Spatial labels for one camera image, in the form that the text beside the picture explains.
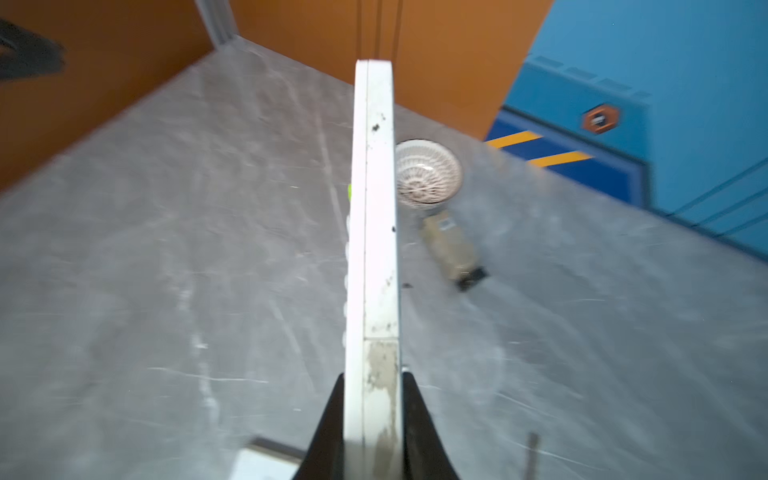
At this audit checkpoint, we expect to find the aluminium corner post left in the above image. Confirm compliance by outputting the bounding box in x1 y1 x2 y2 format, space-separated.
195 0 239 49

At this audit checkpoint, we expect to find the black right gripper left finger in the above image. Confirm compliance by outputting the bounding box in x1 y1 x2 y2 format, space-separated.
293 374 345 480

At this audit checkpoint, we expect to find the beige black small bottle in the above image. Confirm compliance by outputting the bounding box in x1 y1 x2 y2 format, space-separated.
421 210 488 291

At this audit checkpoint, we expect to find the white mesh basket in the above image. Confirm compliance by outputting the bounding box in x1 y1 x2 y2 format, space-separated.
395 139 464 209

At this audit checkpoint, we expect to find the white air conditioner remote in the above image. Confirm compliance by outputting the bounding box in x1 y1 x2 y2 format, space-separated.
343 60 404 479

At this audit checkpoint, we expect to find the black yellow handled screwdriver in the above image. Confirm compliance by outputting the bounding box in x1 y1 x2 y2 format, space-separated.
522 432 540 480

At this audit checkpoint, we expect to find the white battery cover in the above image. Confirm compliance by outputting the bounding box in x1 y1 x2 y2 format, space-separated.
228 437 306 480

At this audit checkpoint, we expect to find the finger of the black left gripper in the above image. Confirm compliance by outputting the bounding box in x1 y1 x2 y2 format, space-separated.
1 19 65 81

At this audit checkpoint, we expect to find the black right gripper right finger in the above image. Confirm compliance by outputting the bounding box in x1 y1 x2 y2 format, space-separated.
402 371 460 480

